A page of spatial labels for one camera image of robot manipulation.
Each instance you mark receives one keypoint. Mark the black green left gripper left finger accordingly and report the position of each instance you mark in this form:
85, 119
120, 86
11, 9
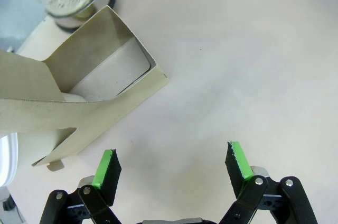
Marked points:
105, 181

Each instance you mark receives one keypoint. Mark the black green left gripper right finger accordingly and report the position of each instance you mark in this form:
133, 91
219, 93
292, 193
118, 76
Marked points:
243, 179

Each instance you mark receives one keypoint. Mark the white paper cup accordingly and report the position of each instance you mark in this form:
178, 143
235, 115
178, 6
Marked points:
31, 147
118, 70

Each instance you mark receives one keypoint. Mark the brown cardboard cup carrier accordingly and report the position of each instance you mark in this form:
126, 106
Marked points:
26, 81

